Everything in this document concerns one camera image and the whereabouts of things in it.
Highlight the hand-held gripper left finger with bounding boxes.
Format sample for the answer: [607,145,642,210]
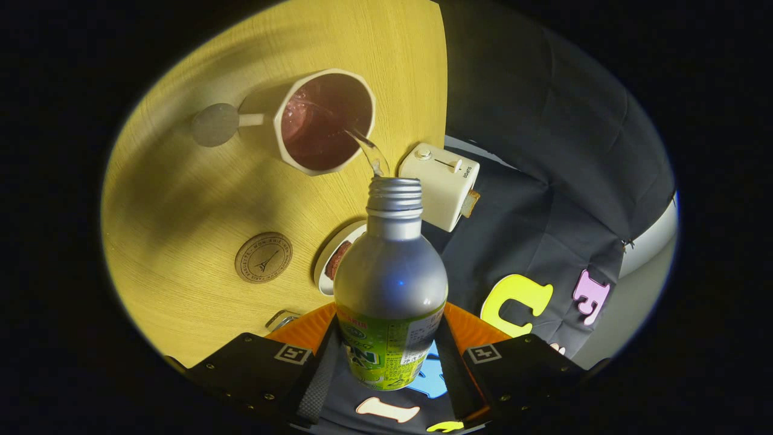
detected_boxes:
[164,302,339,428]

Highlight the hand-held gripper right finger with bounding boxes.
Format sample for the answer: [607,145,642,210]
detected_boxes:
[435,302,608,431]

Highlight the round brown cork coaster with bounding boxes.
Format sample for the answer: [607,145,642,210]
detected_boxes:
[234,232,293,285]

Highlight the silver juice bottle green label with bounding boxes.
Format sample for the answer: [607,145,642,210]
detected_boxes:
[333,176,449,391]

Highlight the beige faceted cup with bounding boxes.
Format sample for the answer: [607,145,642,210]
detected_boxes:
[191,68,376,176]

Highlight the small white plate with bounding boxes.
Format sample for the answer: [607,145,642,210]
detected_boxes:
[313,221,368,297]

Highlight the red sausage pieces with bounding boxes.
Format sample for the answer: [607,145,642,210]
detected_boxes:
[325,242,353,280]

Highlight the wooden table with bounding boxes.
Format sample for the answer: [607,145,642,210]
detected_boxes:
[101,0,449,368]

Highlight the white toaster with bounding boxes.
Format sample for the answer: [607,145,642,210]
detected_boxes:
[399,143,481,233]

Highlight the metal wire basket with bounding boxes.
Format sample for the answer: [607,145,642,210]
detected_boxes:
[266,310,301,332]

